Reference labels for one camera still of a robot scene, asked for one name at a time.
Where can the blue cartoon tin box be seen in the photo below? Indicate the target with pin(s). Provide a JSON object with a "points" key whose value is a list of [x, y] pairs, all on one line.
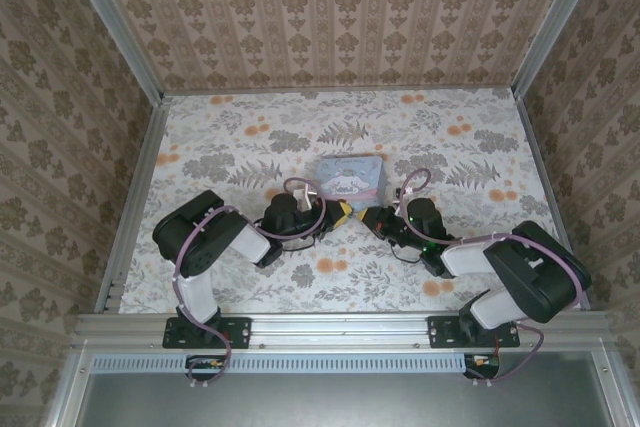
{"points": [[350, 172]]}

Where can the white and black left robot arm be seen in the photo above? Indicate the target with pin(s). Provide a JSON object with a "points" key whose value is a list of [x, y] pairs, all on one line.
{"points": [[200, 297]]}

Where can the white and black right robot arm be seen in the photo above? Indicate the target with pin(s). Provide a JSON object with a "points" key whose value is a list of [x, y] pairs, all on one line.
{"points": [[465, 258]]}

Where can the black right connector board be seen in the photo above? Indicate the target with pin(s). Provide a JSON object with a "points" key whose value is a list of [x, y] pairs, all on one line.
{"points": [[482, 363]]}

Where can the black connector board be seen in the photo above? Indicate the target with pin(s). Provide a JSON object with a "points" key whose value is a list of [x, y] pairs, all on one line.
{"points": [[482, 363], [207, 363]]}

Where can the black left connector board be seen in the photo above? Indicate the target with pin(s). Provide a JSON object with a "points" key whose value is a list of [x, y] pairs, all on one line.
{"points": [[207, 363]]}

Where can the grey metal sheet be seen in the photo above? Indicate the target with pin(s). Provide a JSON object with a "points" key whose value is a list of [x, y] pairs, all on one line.
{"points": [[340, 402]]}

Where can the long aluminium base rail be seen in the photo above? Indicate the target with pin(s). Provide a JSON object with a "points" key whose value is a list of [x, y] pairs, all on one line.
{"points": [[340, 327]]}

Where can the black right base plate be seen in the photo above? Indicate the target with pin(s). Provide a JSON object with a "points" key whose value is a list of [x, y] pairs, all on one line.
{"points": [[440, 332]]}

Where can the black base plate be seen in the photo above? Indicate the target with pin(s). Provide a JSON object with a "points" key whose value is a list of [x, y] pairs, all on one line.
{"points": [[235, 332], [440, 332]]}

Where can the thin aluminium rear rail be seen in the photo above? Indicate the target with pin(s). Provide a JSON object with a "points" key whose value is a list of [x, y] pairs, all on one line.
{"points": [[340, 91]]}

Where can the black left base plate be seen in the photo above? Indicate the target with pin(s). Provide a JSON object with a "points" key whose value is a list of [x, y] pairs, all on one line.
{"points": [[235, 332]]}

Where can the aluminium side rail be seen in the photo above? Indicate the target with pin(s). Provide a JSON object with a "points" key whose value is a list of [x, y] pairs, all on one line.
{"points": [[147, 147], [540, 147]]}

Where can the aluminium corner post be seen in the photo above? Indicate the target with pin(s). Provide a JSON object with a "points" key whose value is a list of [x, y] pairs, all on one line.
{"points": [[116, 22], [555, 22]]}

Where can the aluminium lower frame bar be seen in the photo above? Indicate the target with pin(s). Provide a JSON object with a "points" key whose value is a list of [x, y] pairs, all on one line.
{"points": [[616, 397], [62, 397]]}

